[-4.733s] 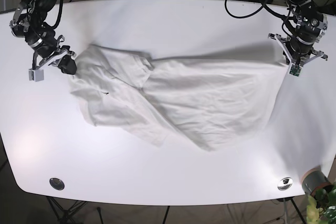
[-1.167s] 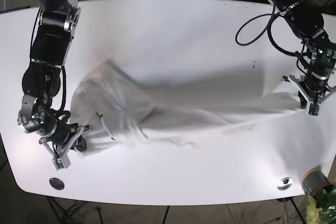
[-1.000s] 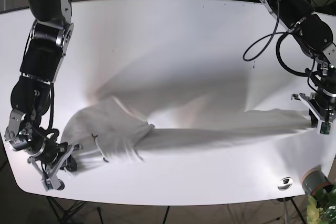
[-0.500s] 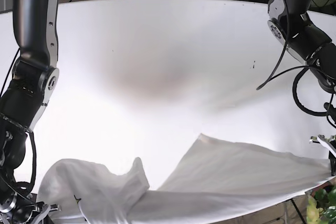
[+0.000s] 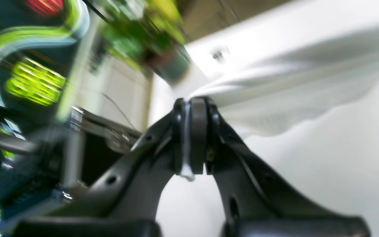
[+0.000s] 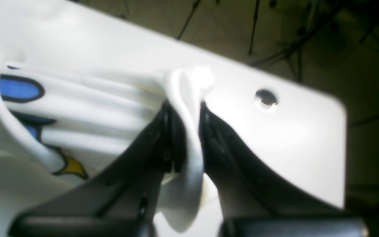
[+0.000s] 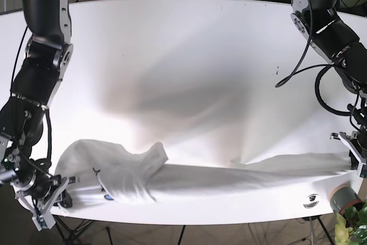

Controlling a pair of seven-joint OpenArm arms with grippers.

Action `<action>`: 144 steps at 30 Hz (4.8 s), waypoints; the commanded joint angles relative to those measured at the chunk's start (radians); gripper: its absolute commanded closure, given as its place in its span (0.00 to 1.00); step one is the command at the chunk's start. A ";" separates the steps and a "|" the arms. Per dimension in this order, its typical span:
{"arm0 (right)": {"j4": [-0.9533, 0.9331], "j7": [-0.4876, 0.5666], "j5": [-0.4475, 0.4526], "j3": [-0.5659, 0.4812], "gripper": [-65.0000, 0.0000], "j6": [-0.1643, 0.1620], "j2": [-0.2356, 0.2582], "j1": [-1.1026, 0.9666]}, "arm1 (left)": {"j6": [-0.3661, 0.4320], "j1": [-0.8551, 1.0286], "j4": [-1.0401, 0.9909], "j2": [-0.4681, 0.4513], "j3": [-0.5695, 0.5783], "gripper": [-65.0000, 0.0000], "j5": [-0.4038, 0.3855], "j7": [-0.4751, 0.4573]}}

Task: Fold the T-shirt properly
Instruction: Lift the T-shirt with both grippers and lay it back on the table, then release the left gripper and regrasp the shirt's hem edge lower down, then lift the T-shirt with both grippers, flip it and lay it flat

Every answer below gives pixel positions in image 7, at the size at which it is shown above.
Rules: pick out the left silver table grommet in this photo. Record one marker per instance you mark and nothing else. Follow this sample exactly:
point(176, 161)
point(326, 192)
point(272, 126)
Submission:
point(64, 201)

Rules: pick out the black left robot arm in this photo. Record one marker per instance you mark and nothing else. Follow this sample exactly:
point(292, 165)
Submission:
point(340, 46)

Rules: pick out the white printed T-shirt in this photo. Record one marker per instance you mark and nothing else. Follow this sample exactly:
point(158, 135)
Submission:
point(107, 171)

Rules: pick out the right silver table grommet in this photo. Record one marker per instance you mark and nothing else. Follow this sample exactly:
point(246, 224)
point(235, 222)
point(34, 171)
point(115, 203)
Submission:
point(311, 201)

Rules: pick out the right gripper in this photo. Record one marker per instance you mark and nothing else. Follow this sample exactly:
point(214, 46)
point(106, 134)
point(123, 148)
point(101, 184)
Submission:
point(37, 190)

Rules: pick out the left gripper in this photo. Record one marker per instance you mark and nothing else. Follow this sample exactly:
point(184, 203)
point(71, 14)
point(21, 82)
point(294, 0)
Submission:
point(356, 143)

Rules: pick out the grey plant pot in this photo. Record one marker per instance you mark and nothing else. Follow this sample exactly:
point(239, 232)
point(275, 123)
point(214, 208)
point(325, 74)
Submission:
point(342, 197)

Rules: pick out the green potted plant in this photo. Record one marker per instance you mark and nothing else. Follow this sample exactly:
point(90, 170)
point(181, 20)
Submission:
point(350, 227)

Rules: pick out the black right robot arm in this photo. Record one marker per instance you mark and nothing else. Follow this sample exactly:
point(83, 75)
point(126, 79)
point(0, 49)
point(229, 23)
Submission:
point(25, 116)

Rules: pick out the silver table grommet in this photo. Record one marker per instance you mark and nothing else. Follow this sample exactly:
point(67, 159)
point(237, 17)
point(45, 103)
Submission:
point(64, 201)
point(311, 201)

